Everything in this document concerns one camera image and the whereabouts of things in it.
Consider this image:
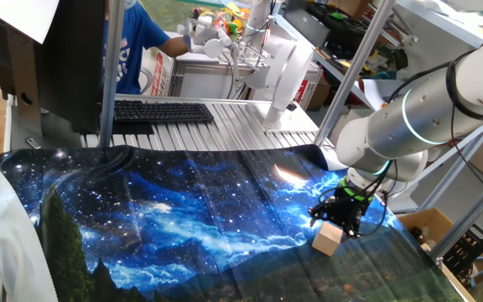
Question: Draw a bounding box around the white metal shelf frame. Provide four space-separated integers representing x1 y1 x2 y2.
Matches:
387 121 483 213

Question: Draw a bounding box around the black plastic crate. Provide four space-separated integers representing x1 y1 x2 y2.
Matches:
442 224 483 280

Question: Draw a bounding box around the person forearm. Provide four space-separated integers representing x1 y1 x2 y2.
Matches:
157 35 190 59

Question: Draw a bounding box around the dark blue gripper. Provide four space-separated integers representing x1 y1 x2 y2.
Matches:
308 190 371 240

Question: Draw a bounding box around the colourful toy pile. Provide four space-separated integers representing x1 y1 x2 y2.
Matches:
190 2 253 37

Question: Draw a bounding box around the silver white-robot base plate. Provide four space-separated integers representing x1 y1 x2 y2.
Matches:
245 102 321 135

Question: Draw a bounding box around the red and white sign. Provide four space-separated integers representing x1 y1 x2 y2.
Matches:
148 52 174 97

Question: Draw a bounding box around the person in blue shirt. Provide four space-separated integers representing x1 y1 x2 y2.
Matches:
102 0 171 96

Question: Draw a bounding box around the black keyboard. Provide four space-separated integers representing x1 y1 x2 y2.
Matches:
113 100 216 125

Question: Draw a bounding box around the white paper sheet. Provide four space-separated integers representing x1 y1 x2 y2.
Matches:
0 0 61 45

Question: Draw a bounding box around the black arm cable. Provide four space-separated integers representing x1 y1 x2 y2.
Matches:
316 48 483 238

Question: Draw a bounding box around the galaxy print tablecloth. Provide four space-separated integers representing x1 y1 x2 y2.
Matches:
0 144 465 302

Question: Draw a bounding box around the silver metal cabinet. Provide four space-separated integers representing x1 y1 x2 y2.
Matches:
169 44 323 111

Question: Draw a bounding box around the small wooden cube block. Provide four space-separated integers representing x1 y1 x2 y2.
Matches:
311 221 344 257

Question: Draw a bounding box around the open cardboard box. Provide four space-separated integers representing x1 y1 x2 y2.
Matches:
398 207 483 302

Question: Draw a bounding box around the black computer monitor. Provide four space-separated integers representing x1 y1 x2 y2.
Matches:
0 0 107 136

